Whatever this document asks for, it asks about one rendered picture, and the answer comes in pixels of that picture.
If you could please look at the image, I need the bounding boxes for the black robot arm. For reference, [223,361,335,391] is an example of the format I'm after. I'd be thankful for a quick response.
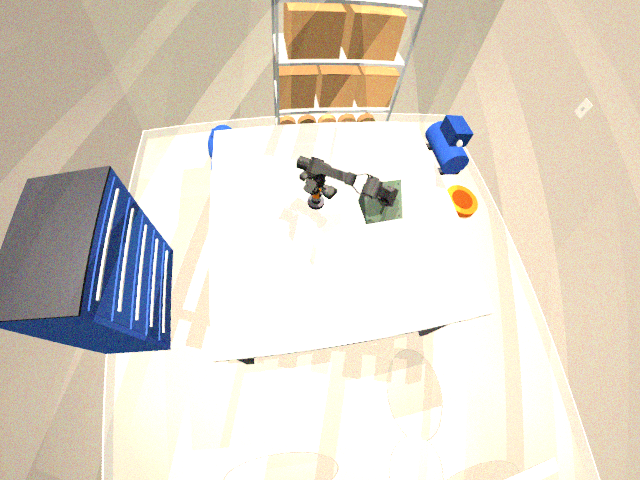
[296,155,399,207]

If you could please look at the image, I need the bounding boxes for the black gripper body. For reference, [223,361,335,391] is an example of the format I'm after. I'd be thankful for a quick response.
[299,170,338,199]

